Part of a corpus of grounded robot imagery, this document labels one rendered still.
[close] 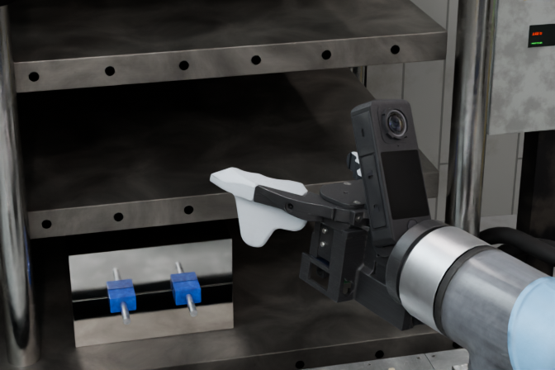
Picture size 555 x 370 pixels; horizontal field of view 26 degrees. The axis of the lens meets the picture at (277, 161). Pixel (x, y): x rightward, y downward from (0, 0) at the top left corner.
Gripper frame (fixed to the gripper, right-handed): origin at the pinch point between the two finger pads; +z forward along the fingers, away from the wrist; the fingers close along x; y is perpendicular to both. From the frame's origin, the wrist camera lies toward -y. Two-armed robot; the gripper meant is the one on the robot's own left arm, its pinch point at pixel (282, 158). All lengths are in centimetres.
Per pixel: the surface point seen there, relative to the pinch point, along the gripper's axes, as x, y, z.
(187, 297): 39, 53, 70
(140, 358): 32, 63, 72
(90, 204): 25, 38, 81
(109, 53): 26, 13, 80
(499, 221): 243, 113, 184
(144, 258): 34, 47, 77
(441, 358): 70, 57, 42
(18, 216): 13, 39, 81
